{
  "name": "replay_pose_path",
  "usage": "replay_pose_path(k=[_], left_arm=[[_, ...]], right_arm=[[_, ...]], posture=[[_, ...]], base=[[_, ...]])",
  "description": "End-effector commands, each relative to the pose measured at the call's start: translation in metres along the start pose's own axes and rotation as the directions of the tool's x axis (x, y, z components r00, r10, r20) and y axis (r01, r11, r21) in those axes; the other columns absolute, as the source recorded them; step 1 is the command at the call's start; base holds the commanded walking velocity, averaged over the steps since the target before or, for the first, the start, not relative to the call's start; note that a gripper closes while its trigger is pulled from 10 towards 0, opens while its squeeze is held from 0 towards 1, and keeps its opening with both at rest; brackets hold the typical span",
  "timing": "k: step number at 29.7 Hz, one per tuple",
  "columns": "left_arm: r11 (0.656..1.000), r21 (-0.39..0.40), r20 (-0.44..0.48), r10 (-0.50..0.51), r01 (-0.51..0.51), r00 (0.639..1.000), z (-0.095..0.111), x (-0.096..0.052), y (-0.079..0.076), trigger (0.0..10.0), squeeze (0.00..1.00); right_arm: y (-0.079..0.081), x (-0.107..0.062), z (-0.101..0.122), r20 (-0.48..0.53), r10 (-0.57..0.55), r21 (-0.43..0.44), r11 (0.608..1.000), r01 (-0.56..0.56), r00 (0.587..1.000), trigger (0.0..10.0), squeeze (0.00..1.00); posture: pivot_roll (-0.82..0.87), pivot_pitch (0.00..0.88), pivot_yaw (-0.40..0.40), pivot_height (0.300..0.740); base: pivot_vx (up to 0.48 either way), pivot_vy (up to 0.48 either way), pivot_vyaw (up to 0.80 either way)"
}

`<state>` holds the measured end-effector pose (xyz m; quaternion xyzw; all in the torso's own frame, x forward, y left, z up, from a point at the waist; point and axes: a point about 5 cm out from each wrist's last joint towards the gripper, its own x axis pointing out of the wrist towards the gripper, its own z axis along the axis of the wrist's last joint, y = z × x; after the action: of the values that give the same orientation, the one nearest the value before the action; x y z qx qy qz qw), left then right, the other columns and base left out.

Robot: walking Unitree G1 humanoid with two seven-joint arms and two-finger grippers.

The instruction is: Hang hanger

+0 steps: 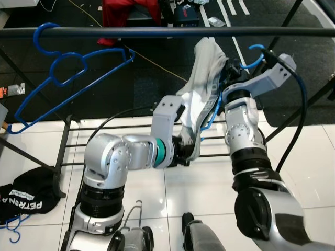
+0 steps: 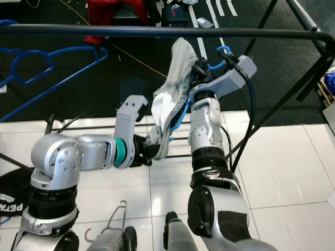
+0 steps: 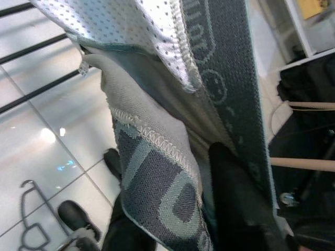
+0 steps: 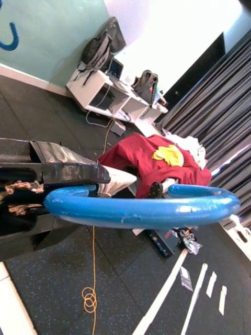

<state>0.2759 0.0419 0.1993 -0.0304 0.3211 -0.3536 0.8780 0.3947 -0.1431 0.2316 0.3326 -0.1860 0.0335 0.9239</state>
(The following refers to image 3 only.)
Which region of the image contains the yellow box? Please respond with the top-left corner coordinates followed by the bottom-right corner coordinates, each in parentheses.
top-left (303, 0), bottom-right (327, 20)

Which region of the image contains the grey green lettered garment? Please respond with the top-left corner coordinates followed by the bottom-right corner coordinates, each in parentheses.
top-left (27, 0), bottom-right (280, 251)

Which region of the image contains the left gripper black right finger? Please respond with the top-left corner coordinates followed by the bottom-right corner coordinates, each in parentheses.
top-left (208, 142), bottom-right (291, 251)

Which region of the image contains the grey wire hanger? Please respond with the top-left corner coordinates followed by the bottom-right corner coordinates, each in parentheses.
top-left (19, 179), bottom-right (52, 251)

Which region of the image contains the white open shelf unit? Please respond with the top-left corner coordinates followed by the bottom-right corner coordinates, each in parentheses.
top-left (284, 0), bottom-right (335, 60)

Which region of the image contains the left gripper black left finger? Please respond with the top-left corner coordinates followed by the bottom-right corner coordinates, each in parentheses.
top-left (100, 201), bottom-right (160, 251)

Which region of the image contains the black metal clothes rack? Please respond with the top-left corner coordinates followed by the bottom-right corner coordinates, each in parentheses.
top-left (0, 2), bottom-right (87, 115)

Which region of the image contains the light wooden stick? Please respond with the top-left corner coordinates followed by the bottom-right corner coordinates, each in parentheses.
top-left (287, 101), bottom-right (335, 110)
top-left (269, 156), bottom-right (335, 168)

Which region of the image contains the black soft bag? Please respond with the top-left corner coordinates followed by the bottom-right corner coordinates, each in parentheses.
top-left (277, 56), bottom-right (335, 102)

